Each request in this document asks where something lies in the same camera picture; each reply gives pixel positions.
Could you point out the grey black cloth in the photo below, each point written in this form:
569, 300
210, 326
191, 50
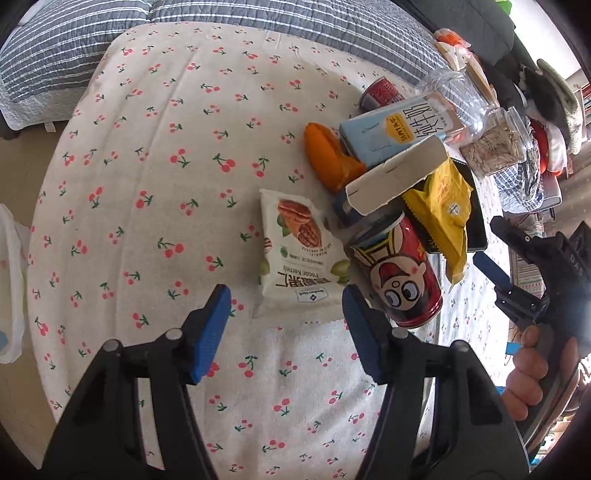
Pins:
554, 92

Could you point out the blue white carton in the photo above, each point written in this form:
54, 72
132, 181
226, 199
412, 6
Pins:
392, 177

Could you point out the grey striped quilt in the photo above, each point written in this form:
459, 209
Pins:
55, 55

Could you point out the black tablet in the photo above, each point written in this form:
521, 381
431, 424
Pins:
478, 221

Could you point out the red cartoon drink can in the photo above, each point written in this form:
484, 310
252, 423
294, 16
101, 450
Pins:
406, 277

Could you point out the green toy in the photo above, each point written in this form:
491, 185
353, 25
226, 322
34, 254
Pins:
504, 4

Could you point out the clear jar of seeds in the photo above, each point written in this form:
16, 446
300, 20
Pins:
489, 152

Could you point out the light blue milk carton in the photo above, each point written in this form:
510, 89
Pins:
383, 134

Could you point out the red white cloth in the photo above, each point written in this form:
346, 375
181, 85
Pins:
549, 147

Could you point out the orange white snack packet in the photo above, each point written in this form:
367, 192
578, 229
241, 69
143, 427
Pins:
450, 37

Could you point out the blue floral cloth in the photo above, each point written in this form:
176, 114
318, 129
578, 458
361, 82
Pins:
475, 314

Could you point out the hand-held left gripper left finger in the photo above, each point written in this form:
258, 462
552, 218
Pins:
210, 332

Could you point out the cherry print tablecloth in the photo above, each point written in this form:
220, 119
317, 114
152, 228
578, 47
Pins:
161, 138

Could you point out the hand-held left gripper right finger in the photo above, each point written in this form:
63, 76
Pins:
364, 332

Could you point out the white nut snack packet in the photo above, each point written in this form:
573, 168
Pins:
295, 240

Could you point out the yellow snack packet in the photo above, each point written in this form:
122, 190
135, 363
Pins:
448, 207

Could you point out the blue plaid cloth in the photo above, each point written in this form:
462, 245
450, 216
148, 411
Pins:
521, 182

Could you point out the beige snack packet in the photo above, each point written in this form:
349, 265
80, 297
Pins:
464, 62

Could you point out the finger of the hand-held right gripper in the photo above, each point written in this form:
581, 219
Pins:
493, 272
517, 237

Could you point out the clear plastic container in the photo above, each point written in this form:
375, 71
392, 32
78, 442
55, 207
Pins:
455, 87

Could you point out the person's right hand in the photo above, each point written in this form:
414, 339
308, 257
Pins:
526, 369

